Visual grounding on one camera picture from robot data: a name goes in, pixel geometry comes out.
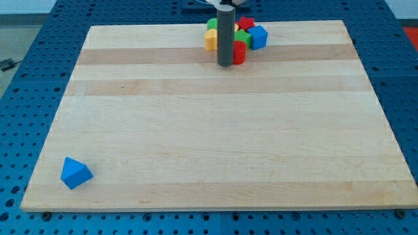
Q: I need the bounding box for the red cylinder block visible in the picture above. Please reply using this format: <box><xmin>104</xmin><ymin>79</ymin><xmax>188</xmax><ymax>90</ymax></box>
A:
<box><xmin>233</xmin><ymin>40</ymin><xmax>247</xmax><ymax>65</ymax></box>

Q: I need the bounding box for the black cable device on floor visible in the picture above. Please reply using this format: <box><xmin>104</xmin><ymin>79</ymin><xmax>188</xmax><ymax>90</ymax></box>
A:
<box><xmin>0</xmin><ymin>58</ymin><xmax>22</xmax><ymax>72</ymax></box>

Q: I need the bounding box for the wooden board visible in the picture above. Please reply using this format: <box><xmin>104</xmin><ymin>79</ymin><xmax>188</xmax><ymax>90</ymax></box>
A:
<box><xmin>21</xmin><ymin>20</ymin><xmax>417</xmax><ymax>212</ymax></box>

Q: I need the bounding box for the blue cube block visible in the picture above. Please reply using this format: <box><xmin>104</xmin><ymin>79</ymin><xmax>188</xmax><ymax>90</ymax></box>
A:
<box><xmin>247</xmin><ymin>25</ymin><xmax>268</xmax><ymax>50</ymax></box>

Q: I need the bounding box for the red star block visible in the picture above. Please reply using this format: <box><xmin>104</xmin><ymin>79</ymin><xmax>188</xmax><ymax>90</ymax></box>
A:
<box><xmin>236</xmin><ymin>16</ymin><xmax>255</xmax><ymax>31</ymax></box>

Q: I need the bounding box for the yellow heart block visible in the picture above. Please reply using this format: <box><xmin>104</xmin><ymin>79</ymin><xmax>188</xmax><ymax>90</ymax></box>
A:
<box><xmin>204</xmin><ymin>29</ymin><xmax>217</xmax><ymax>51</ymax></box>

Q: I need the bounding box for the green star block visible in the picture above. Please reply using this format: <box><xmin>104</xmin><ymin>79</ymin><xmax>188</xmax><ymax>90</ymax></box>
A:
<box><xmin>234</xmin><ymin>29</ymin><xmax>252</xmax><ymax>48</ymax></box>

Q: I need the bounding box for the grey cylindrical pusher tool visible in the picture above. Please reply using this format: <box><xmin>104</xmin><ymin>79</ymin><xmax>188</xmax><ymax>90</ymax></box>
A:
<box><xmin>216</xmin><ymin>5</ymin><xmax>235</xmax><ymax>67</ymax></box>

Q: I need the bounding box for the green round block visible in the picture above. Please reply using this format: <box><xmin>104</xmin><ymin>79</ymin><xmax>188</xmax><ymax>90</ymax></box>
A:
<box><xmin>206</xmin><ymin>18</ymin><xmax>217</xmax><ymax>30</ymax></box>

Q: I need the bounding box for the blue triangle block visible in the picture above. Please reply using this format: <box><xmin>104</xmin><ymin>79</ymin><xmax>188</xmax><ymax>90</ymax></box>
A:
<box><xmin>61</xmin><ymin>157</ymin><xmax>93</xmax><ymax>189</ymax></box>

